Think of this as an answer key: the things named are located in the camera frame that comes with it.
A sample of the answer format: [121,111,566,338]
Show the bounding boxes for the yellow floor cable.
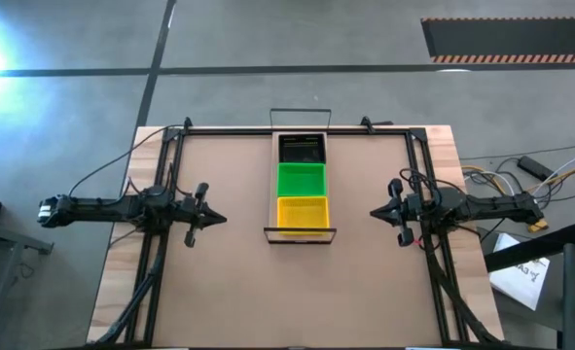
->
[461,167,575,195]

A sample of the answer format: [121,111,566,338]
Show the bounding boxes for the green plastic basket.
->
[276,161,328,198]

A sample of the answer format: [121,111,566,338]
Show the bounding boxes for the black hazard-striped floor mat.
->
[419,17,575,65]

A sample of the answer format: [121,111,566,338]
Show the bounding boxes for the black aluminium table frame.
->
[86,124,505,350]

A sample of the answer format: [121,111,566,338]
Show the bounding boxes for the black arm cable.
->
[67,123,187,198]
[397,166,459,206]

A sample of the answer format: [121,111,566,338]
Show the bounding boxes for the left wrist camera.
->
[178,195,198,216]

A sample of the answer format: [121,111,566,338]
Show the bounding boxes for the yellow plastic basket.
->
[275,195,331,237]

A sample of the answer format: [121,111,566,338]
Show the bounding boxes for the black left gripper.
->
[182,183,228,248]

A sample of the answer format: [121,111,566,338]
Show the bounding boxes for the black plastic basket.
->
[277,133,327,165]

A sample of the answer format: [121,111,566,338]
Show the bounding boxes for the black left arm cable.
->
[67,123,187,198]

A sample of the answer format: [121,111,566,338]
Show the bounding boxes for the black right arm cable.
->
[397,166,459,206]

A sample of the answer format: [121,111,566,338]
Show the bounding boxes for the black power strip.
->
[517,155,557,182]

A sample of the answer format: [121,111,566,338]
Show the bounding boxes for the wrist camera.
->
[405,192,422,218]
[178,195,198,216]

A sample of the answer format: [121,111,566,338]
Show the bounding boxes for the black wire rack frame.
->
[263,107,339,246]

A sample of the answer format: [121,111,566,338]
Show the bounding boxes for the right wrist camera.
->
[405,192,422,218]

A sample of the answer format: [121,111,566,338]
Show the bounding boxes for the white paper sheet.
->
[488,232,552,312]

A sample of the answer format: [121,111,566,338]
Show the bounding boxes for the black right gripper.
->
[370,178,413,248]

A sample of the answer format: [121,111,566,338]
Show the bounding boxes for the grey metal stand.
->
[0,218,55,350]

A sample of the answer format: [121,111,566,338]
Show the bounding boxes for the white floor cable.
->
[466,155,575,195]

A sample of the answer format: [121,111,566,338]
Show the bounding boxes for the brown table mat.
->
[151,131,445,349]

